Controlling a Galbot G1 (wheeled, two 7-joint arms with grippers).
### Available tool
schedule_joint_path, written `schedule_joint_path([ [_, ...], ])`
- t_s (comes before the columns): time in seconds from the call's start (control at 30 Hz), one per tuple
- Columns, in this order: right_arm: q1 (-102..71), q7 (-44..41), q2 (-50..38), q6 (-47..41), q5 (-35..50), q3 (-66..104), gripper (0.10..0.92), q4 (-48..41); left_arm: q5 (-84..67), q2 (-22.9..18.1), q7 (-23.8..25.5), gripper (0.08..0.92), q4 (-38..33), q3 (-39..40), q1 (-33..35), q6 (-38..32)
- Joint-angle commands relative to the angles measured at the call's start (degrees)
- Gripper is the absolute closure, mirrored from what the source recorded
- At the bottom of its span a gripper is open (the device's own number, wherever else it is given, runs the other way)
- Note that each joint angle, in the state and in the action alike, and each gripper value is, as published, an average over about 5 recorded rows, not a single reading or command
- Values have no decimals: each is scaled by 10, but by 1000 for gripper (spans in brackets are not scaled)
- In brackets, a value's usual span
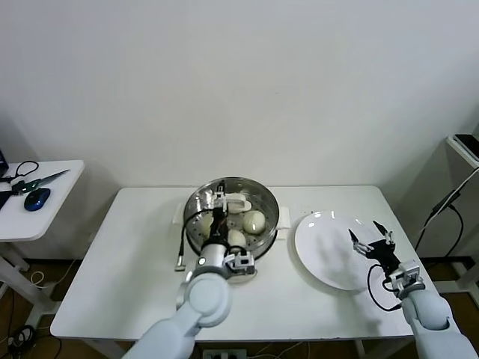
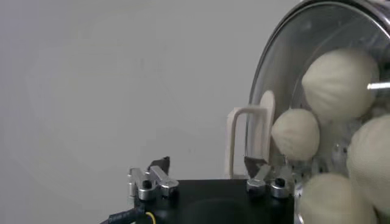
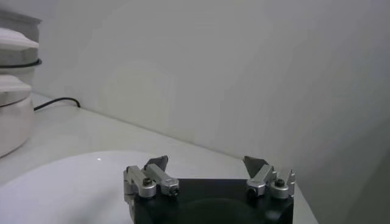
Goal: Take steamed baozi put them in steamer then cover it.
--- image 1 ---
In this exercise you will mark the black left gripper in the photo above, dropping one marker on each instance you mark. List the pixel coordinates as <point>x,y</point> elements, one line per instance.
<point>219,228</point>

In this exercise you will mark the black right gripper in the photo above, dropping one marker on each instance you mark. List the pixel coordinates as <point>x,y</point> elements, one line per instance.
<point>383,254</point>

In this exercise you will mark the round glass pot lid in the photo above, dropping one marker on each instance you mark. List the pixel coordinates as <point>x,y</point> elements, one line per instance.
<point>237,203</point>

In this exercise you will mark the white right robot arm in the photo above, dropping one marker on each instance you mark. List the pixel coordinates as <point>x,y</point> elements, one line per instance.
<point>430,310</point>

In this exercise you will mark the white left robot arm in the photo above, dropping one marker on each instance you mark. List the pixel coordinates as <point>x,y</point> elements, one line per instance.
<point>204,299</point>

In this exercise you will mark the stainless steel steamer basket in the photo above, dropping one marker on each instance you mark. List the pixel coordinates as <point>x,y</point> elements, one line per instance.
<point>285,220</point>

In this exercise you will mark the white round plate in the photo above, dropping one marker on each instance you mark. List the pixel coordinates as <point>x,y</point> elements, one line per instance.
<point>322,247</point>

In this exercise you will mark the white shelf stand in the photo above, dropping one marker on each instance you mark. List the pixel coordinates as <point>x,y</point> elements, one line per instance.
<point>454,161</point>

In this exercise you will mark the white power strip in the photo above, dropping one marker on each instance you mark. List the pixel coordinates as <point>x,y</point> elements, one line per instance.
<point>224,353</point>

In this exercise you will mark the white side table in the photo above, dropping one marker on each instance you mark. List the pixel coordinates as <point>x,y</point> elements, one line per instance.
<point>56,213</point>

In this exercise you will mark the blue computer mouse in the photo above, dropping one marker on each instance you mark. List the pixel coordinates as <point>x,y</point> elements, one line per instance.
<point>37,198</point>

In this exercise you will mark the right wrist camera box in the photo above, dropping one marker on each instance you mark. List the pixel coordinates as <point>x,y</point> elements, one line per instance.
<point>408,276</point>

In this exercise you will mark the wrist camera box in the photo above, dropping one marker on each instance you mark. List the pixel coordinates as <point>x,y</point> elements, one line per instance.
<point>241,263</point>
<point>408,276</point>

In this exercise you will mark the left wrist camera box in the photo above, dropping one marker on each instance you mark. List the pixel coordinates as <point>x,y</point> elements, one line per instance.
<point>241,263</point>

